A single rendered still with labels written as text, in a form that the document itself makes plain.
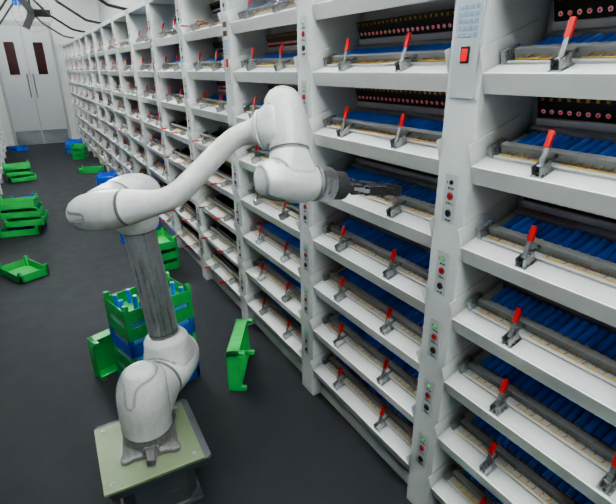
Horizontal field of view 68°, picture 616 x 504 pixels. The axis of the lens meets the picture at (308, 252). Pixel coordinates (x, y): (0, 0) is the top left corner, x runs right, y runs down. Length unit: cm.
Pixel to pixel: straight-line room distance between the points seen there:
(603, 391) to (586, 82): 59
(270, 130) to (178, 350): 85
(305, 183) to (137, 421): 90
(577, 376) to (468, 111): 61
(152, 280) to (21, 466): 91
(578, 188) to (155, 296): 122
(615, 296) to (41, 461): 191
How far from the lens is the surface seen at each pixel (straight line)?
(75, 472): 202
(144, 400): 153
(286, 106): 116
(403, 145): 133
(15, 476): 210
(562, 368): 115
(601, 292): 104
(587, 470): 123
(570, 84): 100
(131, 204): 129
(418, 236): 129
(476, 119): 112
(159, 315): 161
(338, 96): 171
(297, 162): 111
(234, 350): 208
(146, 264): 154
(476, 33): 112
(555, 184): 101
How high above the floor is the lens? 135
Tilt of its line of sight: 22 degrees down
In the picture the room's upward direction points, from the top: straight up
